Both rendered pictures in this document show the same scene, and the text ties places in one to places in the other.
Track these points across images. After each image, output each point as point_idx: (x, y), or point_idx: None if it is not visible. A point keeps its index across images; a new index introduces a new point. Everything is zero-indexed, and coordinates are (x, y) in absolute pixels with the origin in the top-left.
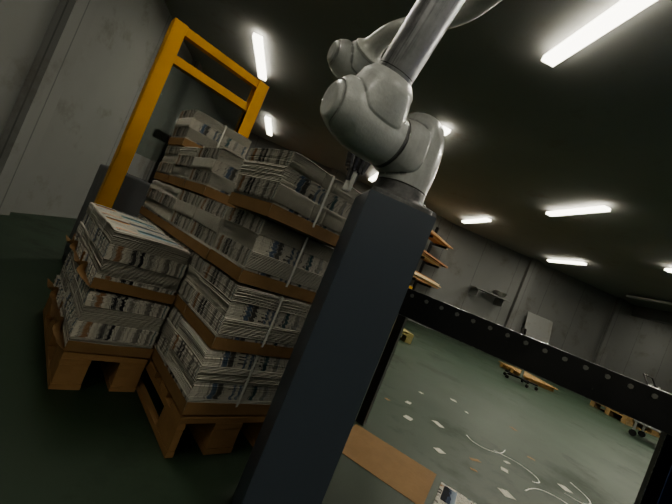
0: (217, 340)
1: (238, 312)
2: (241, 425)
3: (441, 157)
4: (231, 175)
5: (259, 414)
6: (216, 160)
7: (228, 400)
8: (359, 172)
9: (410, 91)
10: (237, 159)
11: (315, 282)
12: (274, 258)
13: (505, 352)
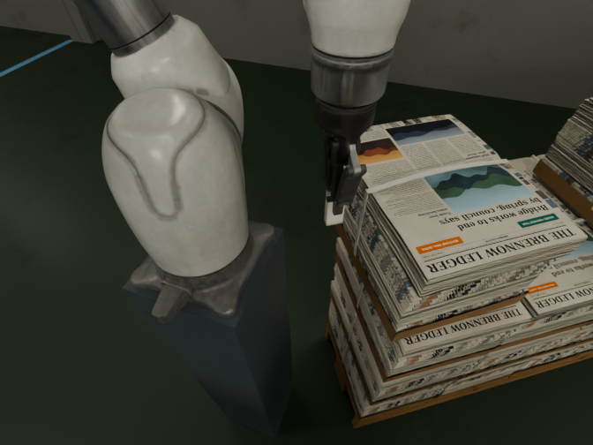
0: (331, 293)
1: (338, 287)
2: (344, 382)
3: (117, 204)
4: (588, 151)
5: (351, 396)
6: (566, 120)
7: (340, 350)
8: (326, 196)
9: (111, 70)
10: None
11: (377, 343)
12: (350, 263)
13: None
